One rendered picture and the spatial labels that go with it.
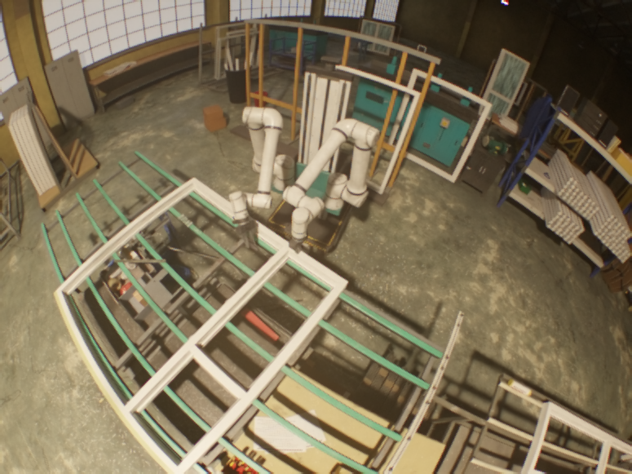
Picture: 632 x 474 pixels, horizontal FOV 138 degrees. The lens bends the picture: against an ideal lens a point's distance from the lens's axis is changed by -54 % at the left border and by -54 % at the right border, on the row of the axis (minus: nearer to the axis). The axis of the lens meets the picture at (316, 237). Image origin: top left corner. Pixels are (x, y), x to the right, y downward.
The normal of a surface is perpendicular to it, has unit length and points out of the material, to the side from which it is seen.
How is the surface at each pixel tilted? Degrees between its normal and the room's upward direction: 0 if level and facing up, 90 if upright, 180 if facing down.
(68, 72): 90
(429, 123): 90
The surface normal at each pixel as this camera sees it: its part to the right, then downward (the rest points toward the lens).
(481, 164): -0.56, 0.62
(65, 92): 0.82, 0.50
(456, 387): 0.10, -0.62
